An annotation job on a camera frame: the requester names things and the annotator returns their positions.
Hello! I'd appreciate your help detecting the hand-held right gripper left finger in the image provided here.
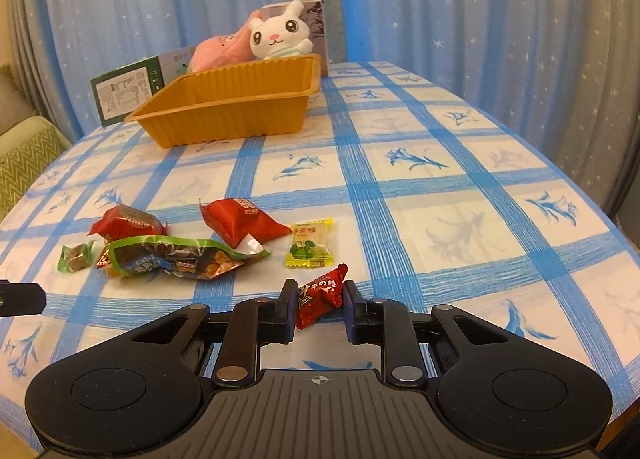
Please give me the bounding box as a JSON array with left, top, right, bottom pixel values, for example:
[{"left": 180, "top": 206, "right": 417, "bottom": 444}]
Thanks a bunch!
[{"left": 120, "top": 279, "right": 299, "bottom": 390}]

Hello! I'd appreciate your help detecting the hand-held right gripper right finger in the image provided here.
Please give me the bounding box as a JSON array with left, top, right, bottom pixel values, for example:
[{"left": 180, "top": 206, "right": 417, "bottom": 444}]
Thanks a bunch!
[{"left": 342, "top": 280, "right": 521, "bottom": 390}]

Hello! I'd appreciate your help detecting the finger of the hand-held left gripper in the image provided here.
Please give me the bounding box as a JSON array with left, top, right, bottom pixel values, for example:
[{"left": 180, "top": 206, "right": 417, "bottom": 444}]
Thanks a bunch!
[{"left": 0, "top": 281, "right": 47, "bottom": 318}]

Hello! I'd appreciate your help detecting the small dark red candy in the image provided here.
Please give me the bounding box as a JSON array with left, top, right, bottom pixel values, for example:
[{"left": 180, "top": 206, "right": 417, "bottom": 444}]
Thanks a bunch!
[{"left": 295, "top": 264, "right": 350, "bottom": 331}]

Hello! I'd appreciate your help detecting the yellow green candy packet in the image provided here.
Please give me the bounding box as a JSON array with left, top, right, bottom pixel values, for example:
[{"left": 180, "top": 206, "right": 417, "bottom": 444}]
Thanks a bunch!
[{"left": 285, "top": 219, "right": 335, "bottom": 270}]

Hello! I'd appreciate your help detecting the small green candy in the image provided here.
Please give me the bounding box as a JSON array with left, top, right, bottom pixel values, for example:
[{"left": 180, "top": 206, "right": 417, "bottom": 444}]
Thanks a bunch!
[{"left": 56, "top": 240, "right": 98, "bottom": 274}]

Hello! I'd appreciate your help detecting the red pillow-shaped snack packet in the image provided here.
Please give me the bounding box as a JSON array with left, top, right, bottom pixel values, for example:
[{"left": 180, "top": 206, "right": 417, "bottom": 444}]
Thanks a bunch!
[{"left": 199, "top": 198, "right": 293, "bottom": 249}]

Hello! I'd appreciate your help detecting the long green snack bag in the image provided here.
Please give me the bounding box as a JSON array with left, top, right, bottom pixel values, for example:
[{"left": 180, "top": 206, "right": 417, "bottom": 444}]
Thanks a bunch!
[{"left": 96, "top": 235, "right": 272, "bottom": 282}]

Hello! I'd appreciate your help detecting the round red snack packet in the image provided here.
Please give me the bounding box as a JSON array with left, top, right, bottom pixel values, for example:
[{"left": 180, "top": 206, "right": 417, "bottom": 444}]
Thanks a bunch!
[{"left": 89, "top": 205, "right": 168, "bottom": 244}]

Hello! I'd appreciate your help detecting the yellow ribbed plastic tray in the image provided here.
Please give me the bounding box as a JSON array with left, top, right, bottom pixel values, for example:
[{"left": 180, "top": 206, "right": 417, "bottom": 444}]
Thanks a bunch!
[{"left": 124, "top": 53, "right": 322, "bottom": 148}]

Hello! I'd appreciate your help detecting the green zigzag pillow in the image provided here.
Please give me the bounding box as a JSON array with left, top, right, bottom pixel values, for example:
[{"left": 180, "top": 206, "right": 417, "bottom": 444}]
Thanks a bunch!
[{"left": 0, "top": 128, "right": 66, "bottom": 222}]

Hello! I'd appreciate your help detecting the olive grey cushion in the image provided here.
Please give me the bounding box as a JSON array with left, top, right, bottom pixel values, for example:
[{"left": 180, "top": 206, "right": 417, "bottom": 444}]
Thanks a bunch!
[{"left": 0, "top": 64, "right": 37, "bottom": 136}]

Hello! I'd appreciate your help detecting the green and white carton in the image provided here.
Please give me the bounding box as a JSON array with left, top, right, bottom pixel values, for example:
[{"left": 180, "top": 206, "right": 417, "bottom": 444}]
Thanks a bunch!
[{"left": 90, "top": 45, "right": 198, "bottom": 128}]

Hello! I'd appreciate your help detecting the grey pleated curtain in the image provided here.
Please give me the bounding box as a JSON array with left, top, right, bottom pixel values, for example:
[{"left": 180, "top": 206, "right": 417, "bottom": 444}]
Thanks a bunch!
[{"left": 7, "top": 0, "right": 76, "bottom": 140}]

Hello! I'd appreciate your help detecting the pink plush toy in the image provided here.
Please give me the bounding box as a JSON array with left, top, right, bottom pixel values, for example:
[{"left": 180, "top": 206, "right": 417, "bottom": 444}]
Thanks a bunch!
[{"left": 189, "top": 9, "right": 266, "bottom": 74}]

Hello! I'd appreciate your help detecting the grey floral print box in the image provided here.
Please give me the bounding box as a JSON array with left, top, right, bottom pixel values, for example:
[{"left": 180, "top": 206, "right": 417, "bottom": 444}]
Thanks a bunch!
[{"left": 261, "top": 0, "right": 329, "bottom": 78}]

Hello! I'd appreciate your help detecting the white bunny plush toy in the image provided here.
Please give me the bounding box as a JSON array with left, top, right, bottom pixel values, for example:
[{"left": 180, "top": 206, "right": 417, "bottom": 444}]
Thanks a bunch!
[{"left": 248, "top": 0, "right": 314, "bottom": 60}]

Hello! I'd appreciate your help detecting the blue star curtain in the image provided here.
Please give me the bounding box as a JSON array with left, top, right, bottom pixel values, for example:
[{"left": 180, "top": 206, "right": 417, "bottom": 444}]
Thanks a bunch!
[{"left": 35, "top": 0, "right": 640, "bottom": 220}]

